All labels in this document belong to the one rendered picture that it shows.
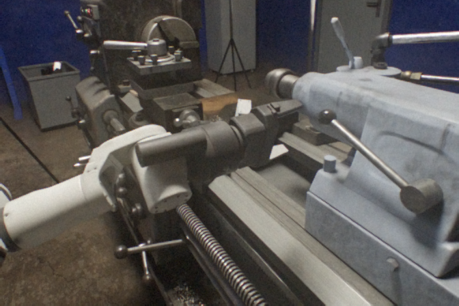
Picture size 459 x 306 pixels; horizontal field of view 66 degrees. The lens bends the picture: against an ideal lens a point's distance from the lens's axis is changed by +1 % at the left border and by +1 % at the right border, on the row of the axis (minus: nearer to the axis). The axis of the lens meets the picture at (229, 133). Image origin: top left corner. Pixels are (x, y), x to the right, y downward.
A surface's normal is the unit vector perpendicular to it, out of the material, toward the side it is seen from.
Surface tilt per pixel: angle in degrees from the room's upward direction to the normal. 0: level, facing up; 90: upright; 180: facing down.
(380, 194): 66
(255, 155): 109
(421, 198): 90
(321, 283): 36
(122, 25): 90
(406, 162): 76
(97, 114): 90
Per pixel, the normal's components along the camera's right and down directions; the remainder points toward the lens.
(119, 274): -0.03, -0.91
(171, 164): 0.29, -0.51
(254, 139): 0.49, 0.61
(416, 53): -0.86, 0.23
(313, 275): -0.53, -0.61
